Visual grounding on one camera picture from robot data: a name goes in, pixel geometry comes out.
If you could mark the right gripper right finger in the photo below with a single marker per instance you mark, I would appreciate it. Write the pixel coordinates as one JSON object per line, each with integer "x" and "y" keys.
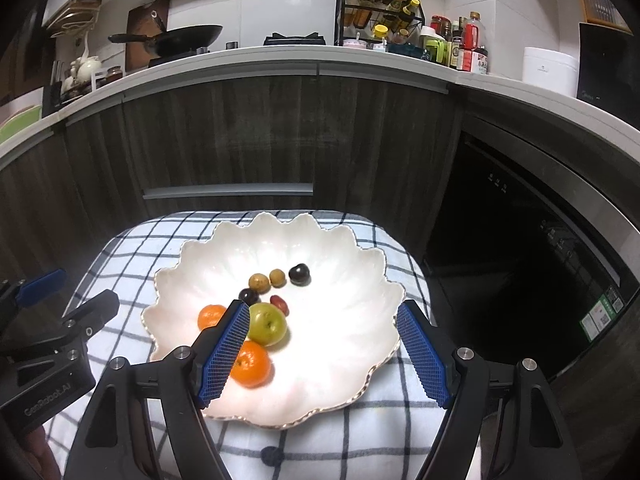
{"x": 456, "y": 378}

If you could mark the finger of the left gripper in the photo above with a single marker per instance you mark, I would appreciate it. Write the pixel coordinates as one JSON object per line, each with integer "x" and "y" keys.
{"x": 79, "y": 326}
{"x": 35, "y": 291}

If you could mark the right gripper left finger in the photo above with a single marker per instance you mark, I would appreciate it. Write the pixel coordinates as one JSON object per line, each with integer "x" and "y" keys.
{"x": 186, "y": 380}

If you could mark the large orange mandarin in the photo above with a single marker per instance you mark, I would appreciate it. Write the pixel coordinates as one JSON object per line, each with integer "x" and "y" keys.
{"x": 252, "y": 363}

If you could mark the small orange mandarin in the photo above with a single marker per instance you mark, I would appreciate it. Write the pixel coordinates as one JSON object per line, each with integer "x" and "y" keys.
{"x": 210, "y": 316}

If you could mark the yellow longan fruit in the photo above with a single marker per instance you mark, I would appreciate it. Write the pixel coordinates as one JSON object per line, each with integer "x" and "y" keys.
{"x": 277, "y": 278}
{"x": 259, "y": 283}

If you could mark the dark purple plum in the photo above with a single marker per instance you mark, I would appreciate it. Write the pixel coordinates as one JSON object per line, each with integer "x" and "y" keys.
{"x": 299, "y": 275}

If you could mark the checkered white cloth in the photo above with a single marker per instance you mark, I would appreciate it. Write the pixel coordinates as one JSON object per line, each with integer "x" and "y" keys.
{"x": 385, "y": 434}

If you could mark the green apple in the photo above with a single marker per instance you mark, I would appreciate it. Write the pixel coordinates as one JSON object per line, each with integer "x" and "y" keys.
{"x": 268, "y": 325}

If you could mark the small dark grape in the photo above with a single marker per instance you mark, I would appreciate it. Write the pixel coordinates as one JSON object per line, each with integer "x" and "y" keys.
{"x": 249, "y": 296}

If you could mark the blue wrinkled fruit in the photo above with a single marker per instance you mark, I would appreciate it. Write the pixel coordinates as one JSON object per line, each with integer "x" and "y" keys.
{"x": 272, "y": 456}

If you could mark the red grape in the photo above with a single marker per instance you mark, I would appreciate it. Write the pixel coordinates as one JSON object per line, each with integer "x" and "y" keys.
{"x": 280, "y": 303}

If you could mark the white scalloped bowl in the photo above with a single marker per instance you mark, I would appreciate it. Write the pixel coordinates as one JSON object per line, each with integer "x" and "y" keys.
{"x": 325, "y": 319}

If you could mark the white teapot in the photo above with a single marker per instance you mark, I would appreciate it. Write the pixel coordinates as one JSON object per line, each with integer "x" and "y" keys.
{"x": 81, "y": 72}

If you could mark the black wok pan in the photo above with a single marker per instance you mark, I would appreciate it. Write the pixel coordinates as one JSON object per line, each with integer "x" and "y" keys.
{"x": 172, "y": 42}

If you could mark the wooden cutting board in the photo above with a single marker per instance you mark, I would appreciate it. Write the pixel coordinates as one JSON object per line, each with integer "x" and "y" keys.
{"x": 140, "y": 22}

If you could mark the white rice cooker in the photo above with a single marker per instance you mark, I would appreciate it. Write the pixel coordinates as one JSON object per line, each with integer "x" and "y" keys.
{"x": 552, "y": 70}

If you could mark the green mug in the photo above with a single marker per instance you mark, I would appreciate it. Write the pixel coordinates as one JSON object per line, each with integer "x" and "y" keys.
{"x": 437, "y": 49}

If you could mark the dark soy sauce bottle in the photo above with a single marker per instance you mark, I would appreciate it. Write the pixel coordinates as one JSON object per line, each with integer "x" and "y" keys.
{"x": 455, "y": 45}

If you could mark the red label sauce bottle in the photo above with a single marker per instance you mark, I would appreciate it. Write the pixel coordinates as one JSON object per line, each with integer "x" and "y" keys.
{"x": 473, "y": 32}

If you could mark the black microwave oven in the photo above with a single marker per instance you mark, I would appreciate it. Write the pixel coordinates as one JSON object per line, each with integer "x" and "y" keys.
{"x": 609, "y": 71}

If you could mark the yellow lid jar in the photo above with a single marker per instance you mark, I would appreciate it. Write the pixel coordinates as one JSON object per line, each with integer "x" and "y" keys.
{"x": 380, "y": 36}

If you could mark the black spice rack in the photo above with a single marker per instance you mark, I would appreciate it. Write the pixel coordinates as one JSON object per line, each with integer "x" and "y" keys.
{"x": 357, "y": 19}

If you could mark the grey drawer handle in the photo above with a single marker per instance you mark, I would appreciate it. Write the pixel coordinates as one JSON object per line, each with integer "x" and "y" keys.
{"x": 229, "y": 190}

